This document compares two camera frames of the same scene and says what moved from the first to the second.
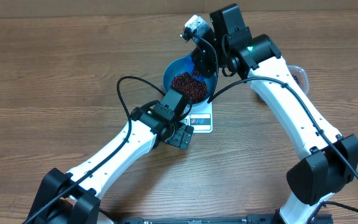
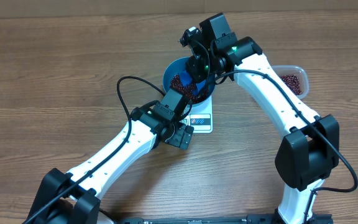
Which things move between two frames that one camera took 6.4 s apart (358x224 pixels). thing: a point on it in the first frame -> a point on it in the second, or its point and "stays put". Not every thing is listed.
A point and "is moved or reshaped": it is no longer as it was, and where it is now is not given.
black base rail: x=251 y=219 stays put
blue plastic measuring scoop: x=189 y=65 is moved or reshaped
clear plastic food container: x=300 y=76 stays put
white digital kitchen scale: x=200 y=118 stays put
